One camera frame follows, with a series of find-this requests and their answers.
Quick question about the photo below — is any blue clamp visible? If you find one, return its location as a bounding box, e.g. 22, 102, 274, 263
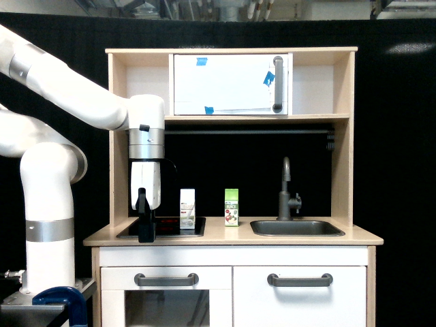
31, 286, 88, 327

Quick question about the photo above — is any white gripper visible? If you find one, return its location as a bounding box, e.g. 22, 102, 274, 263
130, 161, 161, 243

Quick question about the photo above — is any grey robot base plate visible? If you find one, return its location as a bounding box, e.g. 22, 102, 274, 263
0, 277, 97, 327

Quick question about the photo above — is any white oven door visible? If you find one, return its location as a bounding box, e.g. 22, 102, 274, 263
101, 266, 233, 326

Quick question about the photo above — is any white milk carton box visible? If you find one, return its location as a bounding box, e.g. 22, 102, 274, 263
180, 189, 196, 230

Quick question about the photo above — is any grey microwave handle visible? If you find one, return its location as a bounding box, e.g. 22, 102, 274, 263
272, 56, 283, 113

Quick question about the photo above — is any grey faucet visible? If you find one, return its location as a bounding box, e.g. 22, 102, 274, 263
277, 157, 302, 221

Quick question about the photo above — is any white cabinet door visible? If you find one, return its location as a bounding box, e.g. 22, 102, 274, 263
233, 266, 367, 326

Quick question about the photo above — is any green juice carton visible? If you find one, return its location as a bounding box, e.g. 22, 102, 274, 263
224, 189, 239, 227

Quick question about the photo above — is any grey oven door handle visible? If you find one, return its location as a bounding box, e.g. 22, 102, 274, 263
134, 273, 200, 287

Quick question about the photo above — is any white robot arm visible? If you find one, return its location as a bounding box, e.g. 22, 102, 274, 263
1, 27, 165, 295

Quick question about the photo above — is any grey sink basin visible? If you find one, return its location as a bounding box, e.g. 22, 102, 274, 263
250, 220, 345, 236

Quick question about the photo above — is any wooden toy kitchen frame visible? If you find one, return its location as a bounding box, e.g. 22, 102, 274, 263
85, 47, 383, 326

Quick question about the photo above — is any white microwave door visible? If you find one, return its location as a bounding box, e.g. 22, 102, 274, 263
174, 53, 294, 115

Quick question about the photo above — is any dark hanging rail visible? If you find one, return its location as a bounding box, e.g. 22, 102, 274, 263
165, 129, 334, 135

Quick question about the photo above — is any black stove top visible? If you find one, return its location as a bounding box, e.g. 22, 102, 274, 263
116, 217, 206, 238

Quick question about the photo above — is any grey cabinet door handle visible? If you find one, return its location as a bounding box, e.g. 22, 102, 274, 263
267, 273, 333, 287

